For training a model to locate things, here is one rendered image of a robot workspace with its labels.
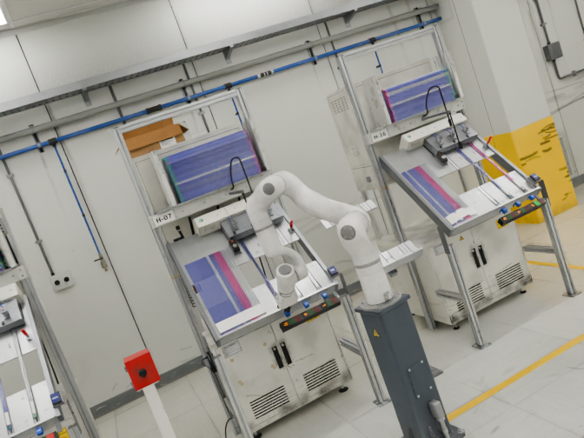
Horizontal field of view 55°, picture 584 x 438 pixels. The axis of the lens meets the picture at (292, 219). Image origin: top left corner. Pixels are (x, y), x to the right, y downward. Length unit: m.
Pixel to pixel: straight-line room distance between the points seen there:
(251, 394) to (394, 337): 1.07
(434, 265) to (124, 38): 2.97
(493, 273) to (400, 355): 1.53
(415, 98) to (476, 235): 0.97
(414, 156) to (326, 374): 1.48
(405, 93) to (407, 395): 1.97
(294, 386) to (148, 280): 1.83
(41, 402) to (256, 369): 1.11
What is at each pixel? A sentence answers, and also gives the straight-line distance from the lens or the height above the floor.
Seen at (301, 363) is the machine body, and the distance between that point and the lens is 3.30.
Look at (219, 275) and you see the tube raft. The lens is 3.01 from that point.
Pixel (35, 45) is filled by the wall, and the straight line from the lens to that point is 4.82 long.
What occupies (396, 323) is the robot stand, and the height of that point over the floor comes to 0.61.
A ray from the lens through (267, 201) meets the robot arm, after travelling 2.44.
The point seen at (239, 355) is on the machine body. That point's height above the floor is 0.50.
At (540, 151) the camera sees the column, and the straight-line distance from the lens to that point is 5.72.
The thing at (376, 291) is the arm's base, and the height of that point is 0.77.
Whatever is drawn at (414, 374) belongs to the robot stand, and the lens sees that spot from 2.58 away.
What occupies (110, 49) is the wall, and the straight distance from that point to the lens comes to 4.82.
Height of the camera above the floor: 1.49
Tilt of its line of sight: 7 degrees down
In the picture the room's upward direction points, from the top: 20 degrees counter-clockwise
